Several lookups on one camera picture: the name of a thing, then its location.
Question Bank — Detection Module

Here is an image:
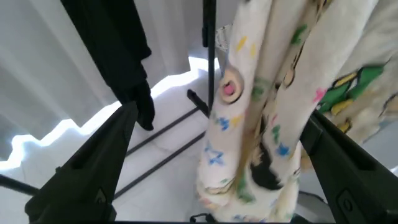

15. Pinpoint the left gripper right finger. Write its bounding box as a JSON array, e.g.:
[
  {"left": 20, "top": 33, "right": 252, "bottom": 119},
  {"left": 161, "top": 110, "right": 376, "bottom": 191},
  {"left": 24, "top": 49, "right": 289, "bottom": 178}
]
[{"left": 300, "top": 108, "right": 398, "bottom": 224}]

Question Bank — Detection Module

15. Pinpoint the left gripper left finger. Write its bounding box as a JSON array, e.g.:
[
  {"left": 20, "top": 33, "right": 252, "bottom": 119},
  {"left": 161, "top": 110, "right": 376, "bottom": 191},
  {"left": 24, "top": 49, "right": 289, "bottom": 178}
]
[{"left": 24, "top": 101, "right": 139, "bottom": 223}]

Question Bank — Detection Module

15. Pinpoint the cream printed garment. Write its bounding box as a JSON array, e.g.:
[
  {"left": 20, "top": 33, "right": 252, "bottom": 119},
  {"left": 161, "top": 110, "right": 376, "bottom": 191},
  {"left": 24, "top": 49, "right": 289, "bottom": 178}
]
[{"left": 195, "top": 0, "right": 398, "bottom": 223}]

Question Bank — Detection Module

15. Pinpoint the black clothes rack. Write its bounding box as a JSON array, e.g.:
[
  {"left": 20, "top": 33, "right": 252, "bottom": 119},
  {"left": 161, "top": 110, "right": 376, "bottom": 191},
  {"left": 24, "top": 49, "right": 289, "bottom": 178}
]
[{"left": 0, "top": 0, "right": 218, "bottom": 200}]

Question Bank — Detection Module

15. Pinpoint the white laundry basket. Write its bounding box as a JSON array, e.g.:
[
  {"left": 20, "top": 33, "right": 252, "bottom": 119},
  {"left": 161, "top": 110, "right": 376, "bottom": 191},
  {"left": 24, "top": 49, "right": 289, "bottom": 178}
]
[{"left": 215, "top": 24, "right": 233, "bottom": 68}]

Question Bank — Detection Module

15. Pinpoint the white curtain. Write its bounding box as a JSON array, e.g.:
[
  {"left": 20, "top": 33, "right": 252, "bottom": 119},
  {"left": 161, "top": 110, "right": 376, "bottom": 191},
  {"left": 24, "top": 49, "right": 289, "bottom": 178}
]
[{"left": 0, "top": 0, "right": 240, "bottom": 162}]

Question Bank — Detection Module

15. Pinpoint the black garment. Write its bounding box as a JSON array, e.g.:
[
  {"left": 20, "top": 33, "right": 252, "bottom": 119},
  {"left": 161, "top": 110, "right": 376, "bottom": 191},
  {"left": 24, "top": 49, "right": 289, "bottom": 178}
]
[{"left": 60, "top": 0, "right": 155, "bottom": 131}]

